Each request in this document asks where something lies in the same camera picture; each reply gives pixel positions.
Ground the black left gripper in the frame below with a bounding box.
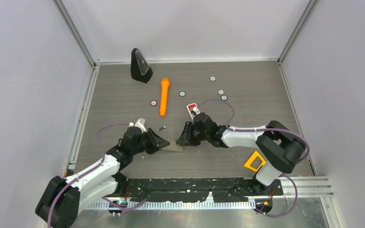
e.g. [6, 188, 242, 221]
[132, 129, 169, 155]

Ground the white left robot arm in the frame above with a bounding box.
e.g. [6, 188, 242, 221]
[35, 124, 170, 228]

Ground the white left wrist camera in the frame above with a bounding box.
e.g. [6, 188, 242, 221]
[128, 118, 147, 132]

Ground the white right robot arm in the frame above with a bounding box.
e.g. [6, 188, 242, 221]
[176, 113, 307, 195]

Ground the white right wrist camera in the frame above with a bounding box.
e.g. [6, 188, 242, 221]
[190, 106, 200, 119]

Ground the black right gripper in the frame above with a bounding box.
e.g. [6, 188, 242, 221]
[176, 122, 210, 147]

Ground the black wedge stand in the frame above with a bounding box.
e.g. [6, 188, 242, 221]
[130, 48, 153, 83]

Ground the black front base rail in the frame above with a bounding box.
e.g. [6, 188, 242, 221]
[125, 177, 283, 203]

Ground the red white remote control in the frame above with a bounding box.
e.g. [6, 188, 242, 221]
[186, 103, 200, 120]

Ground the poker chip right lower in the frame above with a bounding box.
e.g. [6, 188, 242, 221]
[221, 95, 228, 101]

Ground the yellow triangular frame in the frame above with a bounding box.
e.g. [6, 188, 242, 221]
[243, 151, 266, 172]

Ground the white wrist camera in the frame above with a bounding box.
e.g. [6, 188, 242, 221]
[128, 118, 147, 132]
[190, 106, 200, 119]

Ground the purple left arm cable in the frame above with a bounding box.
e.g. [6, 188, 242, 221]
[47, 123, 131, 228]

